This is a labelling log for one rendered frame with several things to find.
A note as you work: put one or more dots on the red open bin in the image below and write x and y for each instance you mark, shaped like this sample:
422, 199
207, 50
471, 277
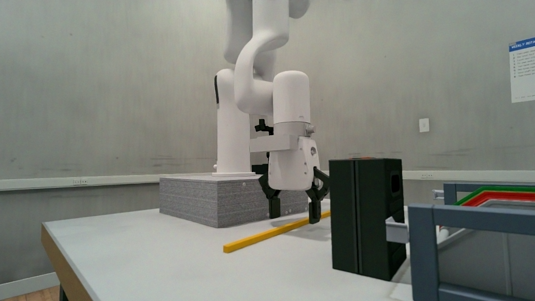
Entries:
487, 195

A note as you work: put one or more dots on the green bin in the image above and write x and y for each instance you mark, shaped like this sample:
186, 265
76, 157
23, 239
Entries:
496, 189

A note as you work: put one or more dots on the yellow long thin bar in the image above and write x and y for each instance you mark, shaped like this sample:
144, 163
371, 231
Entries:
267, 234

